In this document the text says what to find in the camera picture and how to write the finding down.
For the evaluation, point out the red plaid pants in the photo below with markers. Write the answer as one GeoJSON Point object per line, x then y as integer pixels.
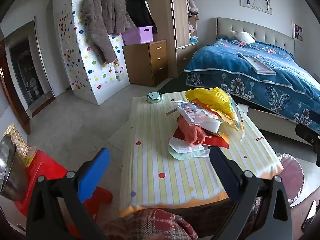
{"type": "Point", "coordinates": [155, 225]}

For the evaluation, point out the purple plastic basket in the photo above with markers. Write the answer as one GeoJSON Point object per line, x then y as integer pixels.
{"type": "Point", "coordinates": [140, 35]}

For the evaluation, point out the clear plastic wrapper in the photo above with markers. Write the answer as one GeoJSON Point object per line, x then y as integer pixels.
{"type": "Point", "coordinates": [237, 122]}

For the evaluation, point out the yellow plastic net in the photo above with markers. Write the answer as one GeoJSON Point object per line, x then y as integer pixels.
{"type": "Point", "coordinates": [212, 97]}

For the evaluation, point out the white plush pillow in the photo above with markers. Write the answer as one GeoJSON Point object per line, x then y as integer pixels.
{"type": "Point", "coordinates": [245, 37]}

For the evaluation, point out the white toilet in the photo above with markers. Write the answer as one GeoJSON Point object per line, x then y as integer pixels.
{"type": "Point", "coordinates": [33, 86]}

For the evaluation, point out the round silver tin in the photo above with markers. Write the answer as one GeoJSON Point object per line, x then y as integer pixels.
{"type": "Point", "coordinates": [153, 97]}

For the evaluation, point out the light green insole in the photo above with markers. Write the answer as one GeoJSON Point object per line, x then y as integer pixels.
{"type": "Point", "coordinates": [185, 156]}

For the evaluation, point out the red plastic stool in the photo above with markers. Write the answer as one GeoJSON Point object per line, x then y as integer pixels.
{"type": "Point", "coordinates": [42, 165]}

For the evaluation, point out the folded grey cloth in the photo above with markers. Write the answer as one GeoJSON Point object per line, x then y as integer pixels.
{"type": "Point", "coordinates": [260, 65]}

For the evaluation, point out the small brown paper strip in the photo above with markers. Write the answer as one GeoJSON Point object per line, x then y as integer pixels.
{"type": "Point", "coordinates": [172, 112]}

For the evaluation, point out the brown quilted jacket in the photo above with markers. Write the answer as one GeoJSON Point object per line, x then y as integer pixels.
{"type": "Point", "coordinates": [105, 17]}

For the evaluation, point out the black coat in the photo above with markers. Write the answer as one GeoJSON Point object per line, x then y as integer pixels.
{"type": "Point", "coordinates": [138, 10]}

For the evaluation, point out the metal bowl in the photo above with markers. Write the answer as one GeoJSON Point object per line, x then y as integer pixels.
{"type": "Point", "coordinates": [12, 175]}

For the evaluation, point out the orange knitted cloth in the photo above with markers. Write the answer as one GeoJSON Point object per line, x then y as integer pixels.
{"type": "Point", "coordinates": [192, 132]}

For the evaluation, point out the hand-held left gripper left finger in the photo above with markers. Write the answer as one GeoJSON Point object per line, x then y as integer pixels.
{"type": "Point", "coordinates": [95, 172]}

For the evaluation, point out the small wall photo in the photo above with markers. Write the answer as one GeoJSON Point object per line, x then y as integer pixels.
{"type": "Point", "coordinates": [297, 31]}

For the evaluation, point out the white insole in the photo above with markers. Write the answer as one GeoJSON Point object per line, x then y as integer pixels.
{"type": "Point", "coordinates": [180, 143]}

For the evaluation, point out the wooden drawer cabinet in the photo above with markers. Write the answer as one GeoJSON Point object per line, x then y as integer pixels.
{"type": "Point", "coordinates": [155, 62]}

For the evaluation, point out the striped polka-dot tablecloth table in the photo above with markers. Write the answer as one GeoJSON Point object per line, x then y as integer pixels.
{"type": "Point", "coordinates": [155, 160]}

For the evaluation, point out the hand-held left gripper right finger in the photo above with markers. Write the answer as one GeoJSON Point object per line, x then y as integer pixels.
{"type": "Point", "coordinates": [225, 172]}

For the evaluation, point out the gold patterned box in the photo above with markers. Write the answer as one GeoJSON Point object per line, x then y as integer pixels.
{"type": "Point", "coordinates": [17, 140]}

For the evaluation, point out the white polka dot cabinet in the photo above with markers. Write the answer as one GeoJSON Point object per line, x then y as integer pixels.
{"type": "Point", "coordinates": [87, 75]}

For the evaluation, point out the wooden wardrobe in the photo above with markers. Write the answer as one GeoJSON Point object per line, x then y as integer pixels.
{"type": "Point", "coordinates": [180, 17]}

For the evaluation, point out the blue floral blanket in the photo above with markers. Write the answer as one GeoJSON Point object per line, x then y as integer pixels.
{"type": "Point", "coordinates": [225, 60]}

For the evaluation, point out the red packet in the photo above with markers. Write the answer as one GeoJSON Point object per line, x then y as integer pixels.
{"type": "Point", "coordinates": [217, 142]}

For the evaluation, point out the cartoon printed packet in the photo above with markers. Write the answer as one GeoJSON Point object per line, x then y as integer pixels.
{"type": "Point", "coordinates": [195, 112]}

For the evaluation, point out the beige upholstered bed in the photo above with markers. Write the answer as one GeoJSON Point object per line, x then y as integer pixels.
{"type": "Point", "coordinates": [262, 30]}

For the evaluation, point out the pink hanging clothes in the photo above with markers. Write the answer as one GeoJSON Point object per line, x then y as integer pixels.
{"type": "Point", "coordinates": [191, 2]}

